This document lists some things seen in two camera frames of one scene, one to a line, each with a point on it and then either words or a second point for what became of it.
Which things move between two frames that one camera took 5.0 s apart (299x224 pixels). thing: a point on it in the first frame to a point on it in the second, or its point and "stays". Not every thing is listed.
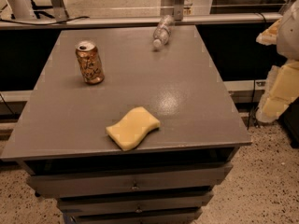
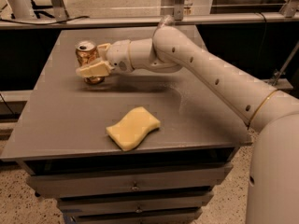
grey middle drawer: (133, 203) stays
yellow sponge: (130, 131) stays
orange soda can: (90, 62) stays
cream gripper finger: (269, 35) to (103, 50)
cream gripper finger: (282, 89) to (94, 68)
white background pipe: (21, 4) stays
